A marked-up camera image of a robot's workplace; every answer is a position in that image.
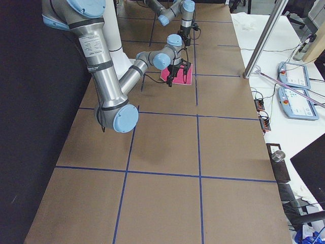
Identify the upper blue teach pendant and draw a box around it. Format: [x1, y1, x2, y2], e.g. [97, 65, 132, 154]
[278, 62, 311, 89]

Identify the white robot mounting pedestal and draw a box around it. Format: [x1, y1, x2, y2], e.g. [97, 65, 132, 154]
[103, 0, 134, 79]

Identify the upper orange connector board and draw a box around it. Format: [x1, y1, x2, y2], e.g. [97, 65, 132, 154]
[254, 98, 265, 111]

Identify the silver metal cylinder weight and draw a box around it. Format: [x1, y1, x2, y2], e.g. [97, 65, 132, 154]
[271, 150, 285, 163]

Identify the black office chair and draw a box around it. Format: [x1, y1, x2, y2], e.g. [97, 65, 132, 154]
[282, 0, 305, 29]

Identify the aluminium frame post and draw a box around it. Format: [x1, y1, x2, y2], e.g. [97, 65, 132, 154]
[243, 0, 288, 79]

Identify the black monitor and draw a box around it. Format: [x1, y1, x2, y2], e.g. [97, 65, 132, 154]
[290, 136, 324, 209]

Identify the orange connector board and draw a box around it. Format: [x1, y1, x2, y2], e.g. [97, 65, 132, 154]
[258, 115, 271, 133]
[254, 98, 265, 111]

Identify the blue plastic bag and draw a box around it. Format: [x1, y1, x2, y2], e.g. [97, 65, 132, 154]
[294, 225, 324, 244]

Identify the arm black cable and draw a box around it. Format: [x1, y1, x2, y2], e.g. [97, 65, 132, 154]
[191, 22, 202, 41]
[144, 48, 190, 84]

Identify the lower blue teach pendant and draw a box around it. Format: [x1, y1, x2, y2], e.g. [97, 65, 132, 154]
[278, 87, 319, 121]

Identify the black flat bracket plate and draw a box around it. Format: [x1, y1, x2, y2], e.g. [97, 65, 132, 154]
[266, 143, 290, 184]

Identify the blue teach pendant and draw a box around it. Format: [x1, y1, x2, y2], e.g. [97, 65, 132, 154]
[278, 87, 319, 121]
[278, 62, 311, 89]

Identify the long reacher grabber stick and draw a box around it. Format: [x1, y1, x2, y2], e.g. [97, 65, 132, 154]
[256, 71, 325, 109]

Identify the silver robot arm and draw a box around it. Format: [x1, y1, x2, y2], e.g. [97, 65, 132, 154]
[143, 0, 199, 48]
[42, 1, 195, 133]

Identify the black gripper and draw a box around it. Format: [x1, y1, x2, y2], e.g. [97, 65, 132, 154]
[166, 58, 191, 87]
[177, 24, 200, 48]

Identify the pink towel with grey edge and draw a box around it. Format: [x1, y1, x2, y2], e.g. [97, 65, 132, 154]
[160, 64, 193, 86]

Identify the lower orange connector board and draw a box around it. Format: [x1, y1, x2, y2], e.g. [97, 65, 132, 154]
[258, 115, 271, 133]

